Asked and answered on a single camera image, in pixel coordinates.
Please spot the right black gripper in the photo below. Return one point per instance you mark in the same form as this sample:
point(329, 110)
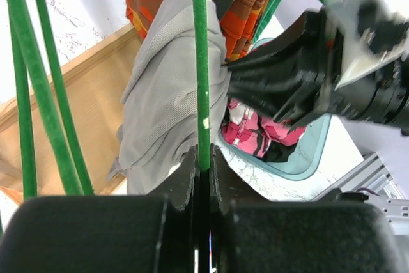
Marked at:
point(292, 78)

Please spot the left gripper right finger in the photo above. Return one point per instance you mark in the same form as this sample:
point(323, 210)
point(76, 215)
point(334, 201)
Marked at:
point(227, 186)

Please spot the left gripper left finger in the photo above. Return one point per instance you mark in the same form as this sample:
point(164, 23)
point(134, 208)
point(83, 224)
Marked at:
point(179, 185)

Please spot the grey trousers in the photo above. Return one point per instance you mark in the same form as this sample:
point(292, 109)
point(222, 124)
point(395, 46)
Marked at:
point(160, 101)

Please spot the black trousers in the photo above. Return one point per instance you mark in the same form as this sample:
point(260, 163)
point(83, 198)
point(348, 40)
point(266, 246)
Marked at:
point(278, 153)

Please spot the pink camouflage trousers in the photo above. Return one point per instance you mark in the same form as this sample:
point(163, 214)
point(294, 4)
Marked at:
point(253, 133)

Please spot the green hanger with grey trousers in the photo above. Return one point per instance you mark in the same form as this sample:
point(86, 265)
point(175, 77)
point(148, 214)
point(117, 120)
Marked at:
point(202, 77)

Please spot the green hanger with black trousers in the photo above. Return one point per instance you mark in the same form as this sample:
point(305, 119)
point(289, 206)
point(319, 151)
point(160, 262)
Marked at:
point(22, 94)

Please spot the green hanger with pink trousers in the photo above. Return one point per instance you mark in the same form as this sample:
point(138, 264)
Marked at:
point(52, 101)

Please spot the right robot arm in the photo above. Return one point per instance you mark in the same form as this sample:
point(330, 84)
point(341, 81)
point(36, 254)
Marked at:
point(391, 95)

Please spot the blue transparent plastic bin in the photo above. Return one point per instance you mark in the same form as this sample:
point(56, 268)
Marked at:
point(303, 162)

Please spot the wooden clothes rack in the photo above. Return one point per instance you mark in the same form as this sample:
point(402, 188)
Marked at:
point(94, 82)

